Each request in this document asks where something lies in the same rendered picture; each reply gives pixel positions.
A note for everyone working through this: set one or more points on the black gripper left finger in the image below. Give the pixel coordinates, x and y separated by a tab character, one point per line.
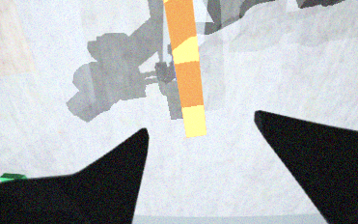
104	192

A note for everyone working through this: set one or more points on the green rectangular block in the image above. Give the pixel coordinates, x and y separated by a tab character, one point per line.
9	177

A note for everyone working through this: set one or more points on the orange bar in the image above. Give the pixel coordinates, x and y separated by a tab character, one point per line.
184	43

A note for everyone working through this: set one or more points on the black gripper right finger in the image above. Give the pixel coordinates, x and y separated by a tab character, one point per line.
322	158

